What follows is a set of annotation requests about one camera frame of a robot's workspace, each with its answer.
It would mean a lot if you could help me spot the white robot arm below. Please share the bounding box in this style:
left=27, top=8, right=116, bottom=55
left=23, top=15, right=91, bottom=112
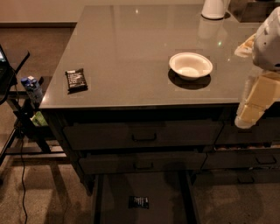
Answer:
left=234, top=7, right=280, bottom=129

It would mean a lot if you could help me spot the open bottom left drawer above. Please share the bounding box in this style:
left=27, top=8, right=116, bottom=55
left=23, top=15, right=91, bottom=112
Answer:
left=92, top=171, right=200, bottom=224

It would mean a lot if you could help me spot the dark snack bar on counter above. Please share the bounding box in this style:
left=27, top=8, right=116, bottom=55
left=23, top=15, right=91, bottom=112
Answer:
left=65, top=68, right=88, bottom=93

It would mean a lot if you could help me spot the black side table stand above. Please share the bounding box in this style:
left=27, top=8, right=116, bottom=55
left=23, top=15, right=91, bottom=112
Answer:
left=0, top=50, right=64, bottom=162

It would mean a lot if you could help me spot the blue rxbar blueberry wrapper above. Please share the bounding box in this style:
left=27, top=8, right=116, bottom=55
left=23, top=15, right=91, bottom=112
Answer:
left=129, top=196, right=149, bottom=209

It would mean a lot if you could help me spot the green packet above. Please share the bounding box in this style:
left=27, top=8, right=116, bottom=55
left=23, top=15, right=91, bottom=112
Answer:
left=31, top=111, right=48, bottom=127

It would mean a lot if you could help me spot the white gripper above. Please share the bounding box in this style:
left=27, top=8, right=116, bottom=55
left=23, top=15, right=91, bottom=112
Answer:
left=234, top=34, right=280, bottom=129

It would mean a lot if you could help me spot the middle left drawer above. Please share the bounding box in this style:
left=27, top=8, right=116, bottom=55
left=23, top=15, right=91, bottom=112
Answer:
left=79, top=151, right=207, bottom=174

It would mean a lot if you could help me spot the white kettle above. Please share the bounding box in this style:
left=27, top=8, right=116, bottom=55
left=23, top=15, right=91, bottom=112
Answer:
left=201, top=0, right=230, bottom=20

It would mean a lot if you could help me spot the bottom right drawer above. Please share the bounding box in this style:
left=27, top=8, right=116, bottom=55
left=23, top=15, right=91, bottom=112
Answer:
left=192, top=170, right=280, bottom=186

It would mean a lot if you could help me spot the white bowl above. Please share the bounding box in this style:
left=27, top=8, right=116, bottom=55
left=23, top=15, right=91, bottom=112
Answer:
left=169, top=52, right=213, bottom=81

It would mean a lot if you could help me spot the top left drawer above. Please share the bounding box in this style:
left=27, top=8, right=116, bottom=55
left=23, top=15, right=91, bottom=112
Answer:
left=63, top=120, right=223, bottom=151

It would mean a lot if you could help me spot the top right drawer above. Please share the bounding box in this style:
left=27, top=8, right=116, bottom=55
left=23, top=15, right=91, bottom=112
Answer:
left=215, top=117, right=280, bottom=144

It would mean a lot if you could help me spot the middle right drawer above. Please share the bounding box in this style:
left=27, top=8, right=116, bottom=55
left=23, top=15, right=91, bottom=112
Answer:
left=201, top=148, right=280, bottom=170

